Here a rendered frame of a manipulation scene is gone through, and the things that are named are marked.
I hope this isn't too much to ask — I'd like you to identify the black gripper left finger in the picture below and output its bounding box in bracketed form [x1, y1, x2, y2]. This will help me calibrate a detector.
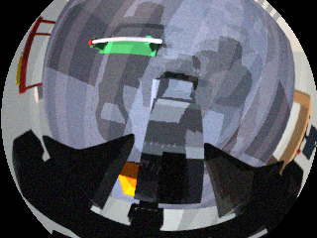
[43, 134, 135, 210]

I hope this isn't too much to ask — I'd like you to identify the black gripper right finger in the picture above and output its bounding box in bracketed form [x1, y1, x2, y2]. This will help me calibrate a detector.
[203, 143, 284, 218]

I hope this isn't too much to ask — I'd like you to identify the white pin with red cap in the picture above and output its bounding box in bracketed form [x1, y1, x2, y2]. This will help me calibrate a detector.
[88, 37, 163, 45]

